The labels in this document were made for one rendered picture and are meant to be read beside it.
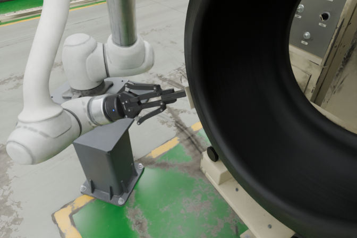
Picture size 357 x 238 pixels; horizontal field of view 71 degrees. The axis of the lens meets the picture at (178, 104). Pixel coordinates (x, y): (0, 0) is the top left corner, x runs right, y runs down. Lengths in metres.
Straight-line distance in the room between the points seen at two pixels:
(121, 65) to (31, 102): 0.51
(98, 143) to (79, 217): 0.69
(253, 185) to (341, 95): 0.40
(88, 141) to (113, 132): 0.11
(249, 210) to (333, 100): 0.40
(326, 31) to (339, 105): 0.47
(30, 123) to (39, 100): 0.06
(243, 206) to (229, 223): 0.88
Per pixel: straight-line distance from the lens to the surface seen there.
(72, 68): 1.14
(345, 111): 0.84
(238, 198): 0.75
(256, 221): 0.73
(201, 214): 1.62
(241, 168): 0.58
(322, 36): 1.25
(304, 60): 1.26
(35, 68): 0.68
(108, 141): 1.11
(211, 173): 0.75
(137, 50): 1.07
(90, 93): 1.20
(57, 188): 1.87
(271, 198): 0.54
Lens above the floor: 1.43
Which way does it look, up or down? 39 degrees down
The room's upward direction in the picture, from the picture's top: straight up
